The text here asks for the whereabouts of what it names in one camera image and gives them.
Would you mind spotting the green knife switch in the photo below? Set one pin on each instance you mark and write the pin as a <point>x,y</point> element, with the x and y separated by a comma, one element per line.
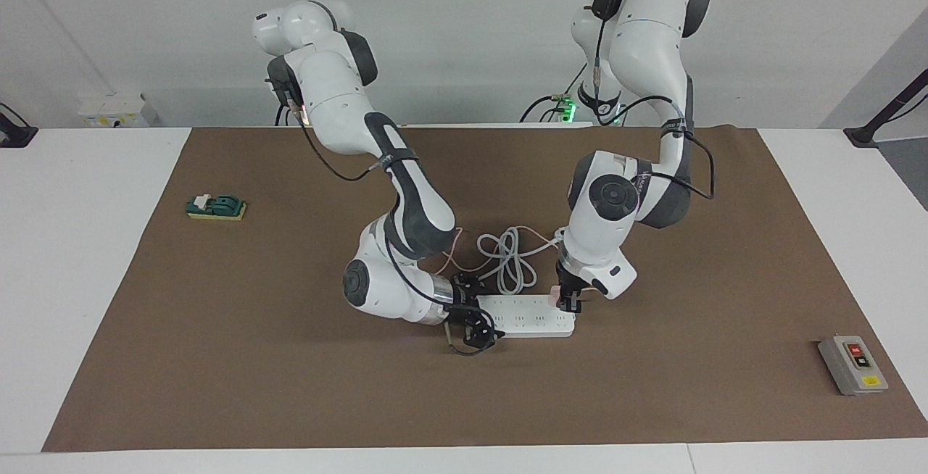
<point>216,206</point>

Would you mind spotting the pink charger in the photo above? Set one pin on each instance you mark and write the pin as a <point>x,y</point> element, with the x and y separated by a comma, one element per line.
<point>554,295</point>

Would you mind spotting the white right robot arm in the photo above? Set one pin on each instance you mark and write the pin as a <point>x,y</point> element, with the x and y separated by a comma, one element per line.
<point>333,90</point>

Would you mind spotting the black clamp mount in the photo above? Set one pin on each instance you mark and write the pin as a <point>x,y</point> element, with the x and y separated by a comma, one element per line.
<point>881,115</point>
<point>14,133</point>

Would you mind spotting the white power strip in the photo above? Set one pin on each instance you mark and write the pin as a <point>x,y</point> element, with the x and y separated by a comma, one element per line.
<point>529,320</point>

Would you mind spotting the white wall socket box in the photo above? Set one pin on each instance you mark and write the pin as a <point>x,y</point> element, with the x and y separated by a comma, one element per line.
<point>116,111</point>

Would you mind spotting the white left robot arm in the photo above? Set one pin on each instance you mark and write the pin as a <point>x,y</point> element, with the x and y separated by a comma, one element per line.
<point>645,46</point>

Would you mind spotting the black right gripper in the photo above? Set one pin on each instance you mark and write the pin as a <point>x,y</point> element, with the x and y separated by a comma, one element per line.
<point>464,296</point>

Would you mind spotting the brown table mat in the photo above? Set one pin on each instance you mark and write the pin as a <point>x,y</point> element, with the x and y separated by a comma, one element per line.
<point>290,372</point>

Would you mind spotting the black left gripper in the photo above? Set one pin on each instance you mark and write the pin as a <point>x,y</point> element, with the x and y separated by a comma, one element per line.
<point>570,275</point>

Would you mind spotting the grey on-off switch box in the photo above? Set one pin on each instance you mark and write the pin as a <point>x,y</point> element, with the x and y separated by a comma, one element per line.
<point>854,365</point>

